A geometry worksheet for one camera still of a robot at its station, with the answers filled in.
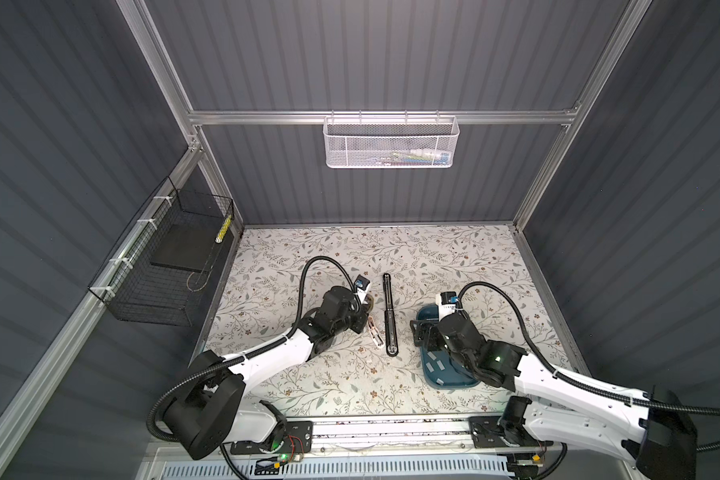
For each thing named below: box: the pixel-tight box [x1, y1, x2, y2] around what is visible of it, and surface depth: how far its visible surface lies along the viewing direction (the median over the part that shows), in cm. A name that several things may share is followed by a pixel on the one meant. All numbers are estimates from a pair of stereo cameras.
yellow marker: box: [215, 215, 232, 243], surface depth 83 cm
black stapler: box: [382, 273, 399, 357], surface depth 95 cm
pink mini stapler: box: [368, 316, 385, 348], surface depth 91 cm
